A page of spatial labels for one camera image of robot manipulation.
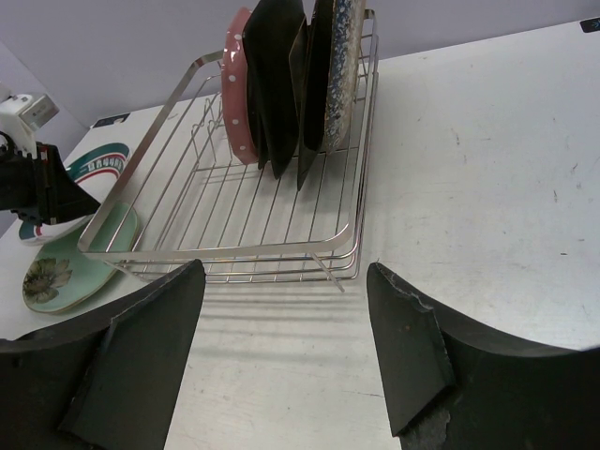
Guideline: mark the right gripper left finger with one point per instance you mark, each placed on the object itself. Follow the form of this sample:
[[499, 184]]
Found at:
[[107, 379]]

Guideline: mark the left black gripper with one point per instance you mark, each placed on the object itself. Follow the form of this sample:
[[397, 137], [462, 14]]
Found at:
[[40, 191]]

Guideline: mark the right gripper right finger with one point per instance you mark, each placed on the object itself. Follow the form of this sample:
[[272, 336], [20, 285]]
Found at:
[[452, 382]]

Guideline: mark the white plate green rim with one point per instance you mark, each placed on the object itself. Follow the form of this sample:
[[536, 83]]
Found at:
[[96, 172]]

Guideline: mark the mint green flower plate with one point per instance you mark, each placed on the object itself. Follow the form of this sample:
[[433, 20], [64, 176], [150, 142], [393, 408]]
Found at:
[[60, 277]]

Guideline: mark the wire dish rack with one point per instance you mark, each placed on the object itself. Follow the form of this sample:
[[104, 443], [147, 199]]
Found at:
[[184, 195]]

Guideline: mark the pink dotted plate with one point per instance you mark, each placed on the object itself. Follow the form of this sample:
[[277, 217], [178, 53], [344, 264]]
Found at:
[[234, 100]]

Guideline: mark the teal square plate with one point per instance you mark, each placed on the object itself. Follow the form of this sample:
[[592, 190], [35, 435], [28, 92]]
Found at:
[[268, 37]]

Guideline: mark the cream floral square plate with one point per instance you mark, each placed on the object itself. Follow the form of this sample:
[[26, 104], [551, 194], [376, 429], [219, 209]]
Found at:
[[316, 82]]

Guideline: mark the speckled round plate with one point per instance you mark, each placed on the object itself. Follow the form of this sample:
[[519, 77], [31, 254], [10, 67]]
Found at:
[[345, 51]]

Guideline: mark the black floral square plate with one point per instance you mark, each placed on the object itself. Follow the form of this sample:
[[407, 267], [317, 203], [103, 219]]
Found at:
[[299, 67]]

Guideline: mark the left blue table label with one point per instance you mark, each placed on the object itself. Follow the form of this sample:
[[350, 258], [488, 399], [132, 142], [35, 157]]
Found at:
[[111, 120]]

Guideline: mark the blue table label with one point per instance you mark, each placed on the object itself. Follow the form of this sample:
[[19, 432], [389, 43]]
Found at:
[[111, 120], [590, 25]]

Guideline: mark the right blue table label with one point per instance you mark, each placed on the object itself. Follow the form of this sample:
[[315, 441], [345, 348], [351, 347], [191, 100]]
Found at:
[[590, 25]]

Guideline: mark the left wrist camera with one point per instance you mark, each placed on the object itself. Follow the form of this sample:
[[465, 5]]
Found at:
[[22, 116]]

